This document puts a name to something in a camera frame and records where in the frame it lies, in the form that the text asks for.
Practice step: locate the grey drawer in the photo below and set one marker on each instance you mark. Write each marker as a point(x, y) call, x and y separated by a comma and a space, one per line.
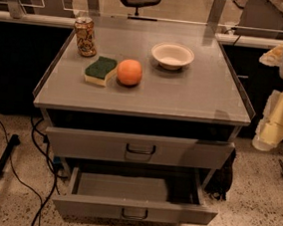
point(115, 146)
point(142, 195)

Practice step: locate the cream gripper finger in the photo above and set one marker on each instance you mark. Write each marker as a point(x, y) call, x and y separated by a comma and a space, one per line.
point(268, 135)
point(272, 57)

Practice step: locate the gold patterned soda can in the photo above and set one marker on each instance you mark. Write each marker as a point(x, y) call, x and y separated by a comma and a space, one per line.
point(84, 27)

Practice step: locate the orange fruit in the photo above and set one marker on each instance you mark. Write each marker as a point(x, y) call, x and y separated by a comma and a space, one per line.
point(129, 72)

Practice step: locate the green yellow sponge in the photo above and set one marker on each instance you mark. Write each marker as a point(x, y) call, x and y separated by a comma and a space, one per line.
point(100, 71)

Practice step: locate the white bowl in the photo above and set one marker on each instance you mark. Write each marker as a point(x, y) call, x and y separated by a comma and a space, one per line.
point(172, 56)

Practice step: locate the grey drawer cabinet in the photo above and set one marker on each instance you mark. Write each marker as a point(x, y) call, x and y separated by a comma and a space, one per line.
point(203, 100)

